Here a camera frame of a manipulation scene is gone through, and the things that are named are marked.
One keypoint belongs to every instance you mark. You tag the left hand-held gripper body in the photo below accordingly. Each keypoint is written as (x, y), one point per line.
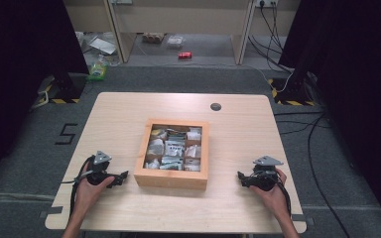
(98, 175)

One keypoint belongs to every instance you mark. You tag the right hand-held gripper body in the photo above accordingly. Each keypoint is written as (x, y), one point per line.
(265, 178)

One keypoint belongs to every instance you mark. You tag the wooden tea box with lid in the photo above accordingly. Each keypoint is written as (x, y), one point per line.
(171, 180)

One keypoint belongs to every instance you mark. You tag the person's right hand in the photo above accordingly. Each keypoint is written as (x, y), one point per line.
(276, 198)

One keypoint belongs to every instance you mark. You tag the person's left hand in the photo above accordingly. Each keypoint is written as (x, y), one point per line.
(86, 196)

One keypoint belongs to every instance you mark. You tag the grey floor tape strip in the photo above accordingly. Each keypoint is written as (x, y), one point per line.
(302, 218)

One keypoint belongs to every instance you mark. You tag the assorted tea bags group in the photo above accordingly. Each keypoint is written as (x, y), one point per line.
(173, 148)

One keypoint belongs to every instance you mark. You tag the grey round table grommet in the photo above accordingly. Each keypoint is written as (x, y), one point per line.
(215, 106)

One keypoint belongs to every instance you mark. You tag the black stand base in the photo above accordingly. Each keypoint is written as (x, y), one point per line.
(67, 87)
(292, 91)

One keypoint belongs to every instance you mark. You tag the green snack bag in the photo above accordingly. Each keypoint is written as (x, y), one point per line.
(97, 71)

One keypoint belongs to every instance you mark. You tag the black curtain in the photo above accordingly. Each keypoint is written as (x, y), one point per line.
(360, 82)
(20, 72)

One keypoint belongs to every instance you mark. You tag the grey plastic sheet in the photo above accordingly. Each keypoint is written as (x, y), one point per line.
(103, 45)

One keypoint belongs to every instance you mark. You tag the red drink can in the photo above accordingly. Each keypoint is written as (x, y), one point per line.
(185, 55)

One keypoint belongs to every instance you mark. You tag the brown cardboard egg tray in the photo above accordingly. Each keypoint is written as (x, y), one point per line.
(152, 37)

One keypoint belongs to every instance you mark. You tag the clear plastic container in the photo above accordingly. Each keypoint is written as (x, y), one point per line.
(175, 42)

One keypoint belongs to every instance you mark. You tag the beige desk frame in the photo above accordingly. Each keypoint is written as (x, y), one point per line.
(182, 16)

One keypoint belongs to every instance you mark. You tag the white wall socket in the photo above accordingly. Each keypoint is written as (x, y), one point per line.
(266, 3)

